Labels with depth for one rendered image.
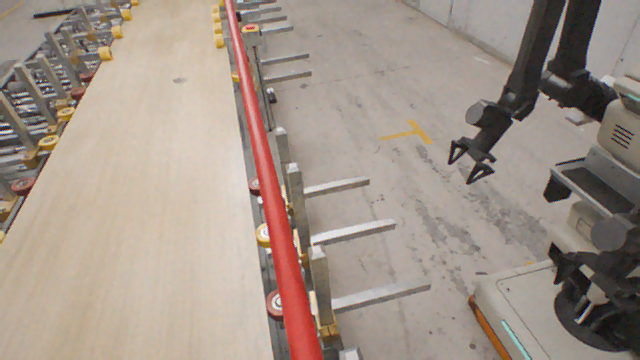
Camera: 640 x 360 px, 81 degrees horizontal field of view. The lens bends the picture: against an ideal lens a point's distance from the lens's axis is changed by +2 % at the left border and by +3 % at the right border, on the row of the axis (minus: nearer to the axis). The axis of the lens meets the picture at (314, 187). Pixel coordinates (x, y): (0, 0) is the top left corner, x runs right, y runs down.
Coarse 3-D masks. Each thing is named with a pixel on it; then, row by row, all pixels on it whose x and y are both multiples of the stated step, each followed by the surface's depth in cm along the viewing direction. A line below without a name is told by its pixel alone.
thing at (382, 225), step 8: (360, 224) 123; (368, 224) 123; (376, 224) 123; (384, 224) 123; (392, 224) 123; (328, 232) 122; (336, 232) 122; (344, 232) 121; (352, 232) 121; (360, 232) 122; (368, 232) 122; (376, 232) 123; (312, 240) 120; (320, 240) 120; (328, 240) 120; (336, 240) 121; (344, 240) 122; (296, 248) 119
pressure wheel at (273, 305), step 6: (270, 294) 96; (276, 294) 96; (270, 300) 95; (276, 300) 95; (270, 306) 94; (276, 306) 94; (270, 312) 93; (276, 312) 92; (276, 318) 93; (282, 318) 93
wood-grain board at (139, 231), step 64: (192, 0) 346; (128, 64) 234; (192, 64) 225; (128, 128) 172; (192, 128) 167; (64, 192) 139; (128, 192) 135; (192, 192) 132; (0, 256) 116; (64, 256) 114; (128, 256) 112; (192, 256) 110; (256, 256) 107; (0, 320) 99; (64, 320) 97; (128, 320) 95; (192, 320) 94; (256, 320) 92
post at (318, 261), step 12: (312, 252) 79; (324, 252) 79; (312, 264) 79; (324, 264) 80; (312, 276) 86; (324, 276) 83; (324, 288) 86; (324, 300) 89; (324, 312) 92; (324, 324) 96; (324, 348) 104
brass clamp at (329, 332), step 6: (312, 294) 103; (312, 300) 102; (312, 306) 101; (318, 318) 97; (318, 324) 96; (330, 324) 96; (336, 324) 96; (318, 330) 98; (324, 330) 95; (330, 330) 95; (336, 330) 95; (318, 336) 96; (324, 336) 94; (330, 336) 95; (336, 336) 95; (324, 342) 96
